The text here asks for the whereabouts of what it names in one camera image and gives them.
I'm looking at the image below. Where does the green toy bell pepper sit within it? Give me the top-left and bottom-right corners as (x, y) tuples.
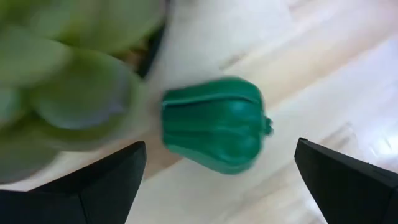
(160, 77), (274, 175)

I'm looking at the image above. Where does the potted succulent plant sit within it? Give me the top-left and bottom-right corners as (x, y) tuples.
(0, 0), (170, 184)

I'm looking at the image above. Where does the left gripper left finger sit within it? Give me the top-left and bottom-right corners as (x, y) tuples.
(0, 141), (147, 224)

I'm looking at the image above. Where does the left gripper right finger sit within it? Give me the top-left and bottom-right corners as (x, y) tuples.
(294, 137), (398, 224)

